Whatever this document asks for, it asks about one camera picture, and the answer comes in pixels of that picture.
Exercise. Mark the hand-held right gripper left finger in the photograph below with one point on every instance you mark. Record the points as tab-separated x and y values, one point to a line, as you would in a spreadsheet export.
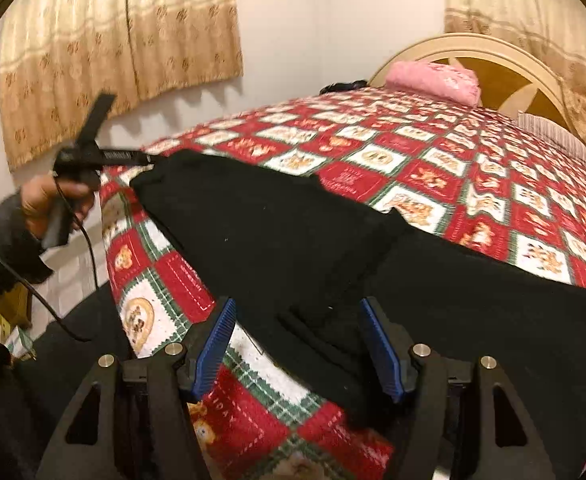
214	350

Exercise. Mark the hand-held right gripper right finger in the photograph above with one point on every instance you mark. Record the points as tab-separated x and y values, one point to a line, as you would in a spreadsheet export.
382	350

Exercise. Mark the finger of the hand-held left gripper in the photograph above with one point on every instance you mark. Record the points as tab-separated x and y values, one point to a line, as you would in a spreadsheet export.
98	117
128	156

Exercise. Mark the black pants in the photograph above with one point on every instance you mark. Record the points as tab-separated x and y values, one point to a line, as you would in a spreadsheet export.
273	235

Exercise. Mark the person's left forearm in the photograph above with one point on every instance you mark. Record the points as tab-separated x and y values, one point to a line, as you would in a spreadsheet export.
3	245

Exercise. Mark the person's left hand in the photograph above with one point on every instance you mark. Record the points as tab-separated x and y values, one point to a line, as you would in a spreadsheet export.
35	202

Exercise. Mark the wide beige floral curtain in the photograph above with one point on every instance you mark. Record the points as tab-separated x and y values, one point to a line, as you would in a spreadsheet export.
123	35

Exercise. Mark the red teddy bear bed sheet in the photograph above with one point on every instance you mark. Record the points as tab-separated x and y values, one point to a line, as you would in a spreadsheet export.
423	160

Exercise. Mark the dark clothes pile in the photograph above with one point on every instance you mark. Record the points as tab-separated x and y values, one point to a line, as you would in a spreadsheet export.
343	86

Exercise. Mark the striped pillow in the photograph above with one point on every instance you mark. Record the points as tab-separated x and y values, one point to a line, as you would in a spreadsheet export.
553	135

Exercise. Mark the pink pillow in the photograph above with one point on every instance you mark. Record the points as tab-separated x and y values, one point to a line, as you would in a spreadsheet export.
433	77

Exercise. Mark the cream wooden headboard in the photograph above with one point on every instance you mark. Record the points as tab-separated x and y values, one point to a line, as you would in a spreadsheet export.
498	75

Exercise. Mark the narrow beige floral curtain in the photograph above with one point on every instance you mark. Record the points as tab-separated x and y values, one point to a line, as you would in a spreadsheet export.
548	10

